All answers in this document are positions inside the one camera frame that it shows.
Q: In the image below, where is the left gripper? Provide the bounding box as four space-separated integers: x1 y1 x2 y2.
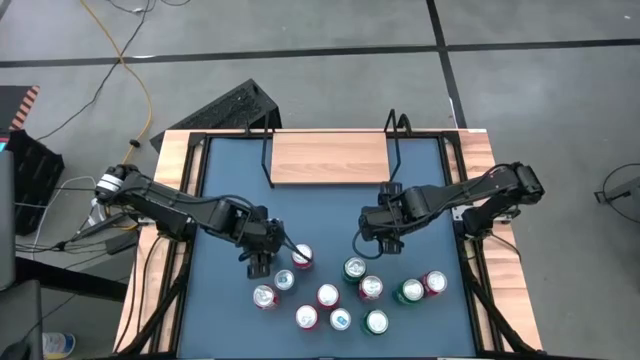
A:
239 218 287 280

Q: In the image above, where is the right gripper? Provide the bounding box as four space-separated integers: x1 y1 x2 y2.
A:
360 204 407 255

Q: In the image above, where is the red Fanta strawberry can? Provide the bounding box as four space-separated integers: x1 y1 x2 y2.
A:
316 282 342 310
291 243 315 271
294 303 320 331

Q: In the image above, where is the green soda can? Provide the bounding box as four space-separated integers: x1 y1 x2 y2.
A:
360 308 390 336
341 256 368 285
392 277 426 306

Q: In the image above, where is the red Coca-Cola can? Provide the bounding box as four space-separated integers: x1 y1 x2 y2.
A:
421 269 449 297
357 274 385 302
252 283 280 311

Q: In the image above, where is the blue table mat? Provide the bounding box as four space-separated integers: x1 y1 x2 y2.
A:
177 137 479 359

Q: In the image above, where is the white power strip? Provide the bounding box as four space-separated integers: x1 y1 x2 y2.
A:
87 196 105 227

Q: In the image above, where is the black floor beam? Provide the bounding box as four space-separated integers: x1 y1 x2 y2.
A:
14 255 129 303

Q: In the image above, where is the plastic bottle yellow blue label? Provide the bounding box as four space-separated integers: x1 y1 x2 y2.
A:
42 331 77 360

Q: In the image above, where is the black plastic crate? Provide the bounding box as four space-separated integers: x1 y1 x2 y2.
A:
5 128 66 237

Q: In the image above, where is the grey equipment case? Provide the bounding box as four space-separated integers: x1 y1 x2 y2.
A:
0 149 16 292

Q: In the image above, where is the black orange striped panel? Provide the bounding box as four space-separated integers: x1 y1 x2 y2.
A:
0 84 41 132

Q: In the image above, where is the wooden shelf black wire frame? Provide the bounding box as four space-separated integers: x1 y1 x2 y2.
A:
258 108 414 190

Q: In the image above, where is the yellow extension cable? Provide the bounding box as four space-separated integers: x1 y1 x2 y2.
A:
79 0 154 232

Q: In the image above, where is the white cable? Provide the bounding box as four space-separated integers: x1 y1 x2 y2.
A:
34 174 100 251

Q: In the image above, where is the black floor cable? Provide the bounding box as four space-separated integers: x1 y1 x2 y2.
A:
106 0 192 15
35 0 154 142

